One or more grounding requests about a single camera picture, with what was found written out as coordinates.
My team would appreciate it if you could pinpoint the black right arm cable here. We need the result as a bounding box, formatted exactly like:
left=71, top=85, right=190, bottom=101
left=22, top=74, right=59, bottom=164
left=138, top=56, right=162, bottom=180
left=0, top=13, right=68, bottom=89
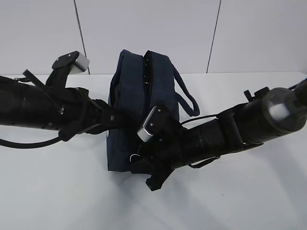
left=179, top=114, right=221, bottom=168

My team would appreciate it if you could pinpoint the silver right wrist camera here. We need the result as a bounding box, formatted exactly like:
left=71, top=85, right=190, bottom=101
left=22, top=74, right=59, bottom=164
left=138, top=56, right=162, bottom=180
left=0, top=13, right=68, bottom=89
left=137, top=106, right=157, bottom=143

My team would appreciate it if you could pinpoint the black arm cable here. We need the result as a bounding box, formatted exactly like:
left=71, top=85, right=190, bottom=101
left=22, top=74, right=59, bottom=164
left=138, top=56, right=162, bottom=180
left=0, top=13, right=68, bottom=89
left=0, top=130, right=65, bottom=150
left=179, top=114, right=221, bottom=168

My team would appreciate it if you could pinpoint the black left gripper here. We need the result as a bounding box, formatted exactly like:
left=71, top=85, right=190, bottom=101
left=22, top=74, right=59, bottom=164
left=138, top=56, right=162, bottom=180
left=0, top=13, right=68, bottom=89
left=59, top=88, right=138, bottom=141

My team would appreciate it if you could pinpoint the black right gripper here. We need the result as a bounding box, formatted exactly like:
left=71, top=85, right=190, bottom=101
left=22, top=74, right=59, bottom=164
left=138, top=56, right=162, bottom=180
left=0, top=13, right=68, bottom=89
left=129, top=106, right=187, bottom=191

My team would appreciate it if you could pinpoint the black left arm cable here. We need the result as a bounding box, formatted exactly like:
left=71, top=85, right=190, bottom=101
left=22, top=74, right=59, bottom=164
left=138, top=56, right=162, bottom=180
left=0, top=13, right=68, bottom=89
left=0, top=130, right=65, bottom=150

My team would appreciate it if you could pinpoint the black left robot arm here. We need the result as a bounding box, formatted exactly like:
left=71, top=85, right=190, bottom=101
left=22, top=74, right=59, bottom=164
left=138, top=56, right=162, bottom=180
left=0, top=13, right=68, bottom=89
left=0, top=77, right=137, bottom=141

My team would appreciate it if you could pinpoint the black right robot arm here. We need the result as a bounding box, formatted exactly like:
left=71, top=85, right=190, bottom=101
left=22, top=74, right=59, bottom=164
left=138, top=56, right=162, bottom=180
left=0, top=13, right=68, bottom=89
left=128, top=80, right=307, bottom=191

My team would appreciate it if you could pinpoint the dark blue lunch bag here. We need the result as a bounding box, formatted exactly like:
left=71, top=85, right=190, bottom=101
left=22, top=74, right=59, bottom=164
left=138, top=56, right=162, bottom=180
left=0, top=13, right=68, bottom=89
left=106, top=49, right=200, bottom=172

